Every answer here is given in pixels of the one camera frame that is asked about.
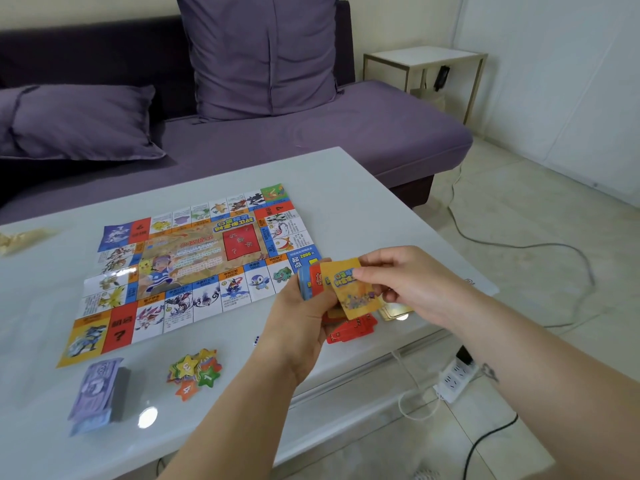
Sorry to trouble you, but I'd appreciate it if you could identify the person's right hand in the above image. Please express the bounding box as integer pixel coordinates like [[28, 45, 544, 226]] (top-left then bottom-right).
[[353, 246, 482, 330]]

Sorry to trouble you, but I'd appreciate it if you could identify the person's left hand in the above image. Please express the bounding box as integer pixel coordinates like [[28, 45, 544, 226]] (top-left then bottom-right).
[[255, 258, 347, 386]]

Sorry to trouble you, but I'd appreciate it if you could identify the blue and red card bundle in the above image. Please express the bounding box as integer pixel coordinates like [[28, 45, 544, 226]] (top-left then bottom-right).
[[297, 262, 327, 301]]

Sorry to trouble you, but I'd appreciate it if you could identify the yellow game card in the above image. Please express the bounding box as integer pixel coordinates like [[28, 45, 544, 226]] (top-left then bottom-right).
[[320, 258, 387, 320]]

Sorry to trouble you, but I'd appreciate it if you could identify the person's left forearm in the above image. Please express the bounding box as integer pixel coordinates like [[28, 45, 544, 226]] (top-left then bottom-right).
[[157, 356, 301, 480]]

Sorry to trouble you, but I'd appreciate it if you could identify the person's right forearm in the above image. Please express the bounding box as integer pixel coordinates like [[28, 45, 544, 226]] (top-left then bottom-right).
[[450, 295, 640, 480]]

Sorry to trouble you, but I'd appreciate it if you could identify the stack of golden cards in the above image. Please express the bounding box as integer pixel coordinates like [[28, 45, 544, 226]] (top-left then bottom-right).
[[377, 301, 415, 322]]

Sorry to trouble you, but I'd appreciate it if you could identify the pile of red cards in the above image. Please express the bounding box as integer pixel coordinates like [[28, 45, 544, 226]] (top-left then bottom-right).
[[324, 314, 379, 345]]

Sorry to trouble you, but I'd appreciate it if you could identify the colourful paper game board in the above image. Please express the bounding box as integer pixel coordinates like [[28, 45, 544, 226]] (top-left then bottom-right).
[[56, 183, 321, 369]]

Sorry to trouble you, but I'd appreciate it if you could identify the white power strip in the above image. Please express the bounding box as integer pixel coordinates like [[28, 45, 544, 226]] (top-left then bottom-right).
[[432, 357, 482, 404]]

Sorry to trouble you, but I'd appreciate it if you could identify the purple sofa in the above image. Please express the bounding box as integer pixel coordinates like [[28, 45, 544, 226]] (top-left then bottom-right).
[[0, 0, 474, 226]]

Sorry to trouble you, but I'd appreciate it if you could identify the pile of star number tokens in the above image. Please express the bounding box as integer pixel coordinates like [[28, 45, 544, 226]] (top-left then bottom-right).
[[166, 348, 223, 402]]

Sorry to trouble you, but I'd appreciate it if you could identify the white gold-framed side table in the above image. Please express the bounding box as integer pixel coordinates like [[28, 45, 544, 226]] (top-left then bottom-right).
[[363, 45, 489, 126]]

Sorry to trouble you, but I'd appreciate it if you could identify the large purple upright cushion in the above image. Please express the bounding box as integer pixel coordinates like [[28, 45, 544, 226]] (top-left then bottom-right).
[[175, 0, 346, 122]]

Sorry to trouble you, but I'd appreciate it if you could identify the stack of purple play money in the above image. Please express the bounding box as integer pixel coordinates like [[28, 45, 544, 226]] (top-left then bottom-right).
[[67, 358, 132, 437]]

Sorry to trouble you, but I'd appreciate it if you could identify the purple flat pillow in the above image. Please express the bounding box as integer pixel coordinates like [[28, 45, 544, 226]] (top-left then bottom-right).
[[0, 85, 167, 161]]

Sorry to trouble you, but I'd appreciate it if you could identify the white cable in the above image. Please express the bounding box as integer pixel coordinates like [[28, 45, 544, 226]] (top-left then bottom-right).
[[389, 349, 443, 422]]

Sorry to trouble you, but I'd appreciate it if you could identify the grey cable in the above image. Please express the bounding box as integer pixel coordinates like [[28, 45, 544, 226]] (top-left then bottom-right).
[[446, 164, 599, 329]]

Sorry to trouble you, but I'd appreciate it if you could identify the black cable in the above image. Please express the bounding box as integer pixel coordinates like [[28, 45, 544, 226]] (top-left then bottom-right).
[[462, 413, 519, 480]]

